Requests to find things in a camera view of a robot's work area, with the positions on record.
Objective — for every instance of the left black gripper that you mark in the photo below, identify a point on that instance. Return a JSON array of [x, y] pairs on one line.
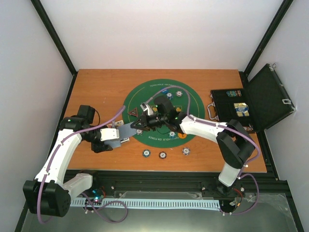
[[100, 147]]

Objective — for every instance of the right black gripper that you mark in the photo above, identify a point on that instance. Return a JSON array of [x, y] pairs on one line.
[[143, 120]]

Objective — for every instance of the black red triangular dealer button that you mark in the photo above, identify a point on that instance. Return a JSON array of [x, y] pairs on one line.
[[134, 112]]

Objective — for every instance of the grey playing card deck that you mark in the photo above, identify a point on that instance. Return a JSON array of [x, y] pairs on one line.
[[113, 144]]

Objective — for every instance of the blue patterned playing card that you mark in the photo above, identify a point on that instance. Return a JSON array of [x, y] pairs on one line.
[[125, 131]]

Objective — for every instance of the teal blue chips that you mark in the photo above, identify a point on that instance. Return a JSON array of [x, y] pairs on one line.
[[172, 134]]

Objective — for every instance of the dark red poker chip stack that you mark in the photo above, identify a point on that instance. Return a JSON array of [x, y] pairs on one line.
[[162, 155]]

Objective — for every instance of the blue white poker chip stack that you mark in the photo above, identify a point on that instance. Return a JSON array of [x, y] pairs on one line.
[[186, 151]]

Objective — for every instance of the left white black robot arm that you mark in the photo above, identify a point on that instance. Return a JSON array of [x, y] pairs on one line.
[[47, 194]]

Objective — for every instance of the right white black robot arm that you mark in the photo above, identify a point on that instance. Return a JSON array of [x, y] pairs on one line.
[[235, 144]]

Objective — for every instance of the orange big blind button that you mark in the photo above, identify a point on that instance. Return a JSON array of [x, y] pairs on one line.
[[182, 136]]

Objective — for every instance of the round green poker mat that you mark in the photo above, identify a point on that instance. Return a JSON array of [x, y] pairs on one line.
[[190, 102]]

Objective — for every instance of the multicolour chip row in case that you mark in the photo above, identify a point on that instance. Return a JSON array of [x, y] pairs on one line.
[[234, 93]]

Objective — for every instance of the blue gold card deck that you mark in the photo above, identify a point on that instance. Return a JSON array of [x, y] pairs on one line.
[[241, 109]]

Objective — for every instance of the red white chips in case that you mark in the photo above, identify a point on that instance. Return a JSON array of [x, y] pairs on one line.
[[249, 129]]

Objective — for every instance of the black poker case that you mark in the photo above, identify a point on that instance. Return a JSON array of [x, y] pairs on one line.
[[265, 95]]

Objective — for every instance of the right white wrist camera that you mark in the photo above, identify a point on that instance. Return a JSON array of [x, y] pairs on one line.
[[147, 110]]

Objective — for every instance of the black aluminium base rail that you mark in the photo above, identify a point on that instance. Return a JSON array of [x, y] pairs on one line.
[[114, 183]]

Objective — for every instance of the light blue cable duct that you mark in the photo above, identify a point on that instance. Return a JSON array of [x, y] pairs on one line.
[[158, 204]]

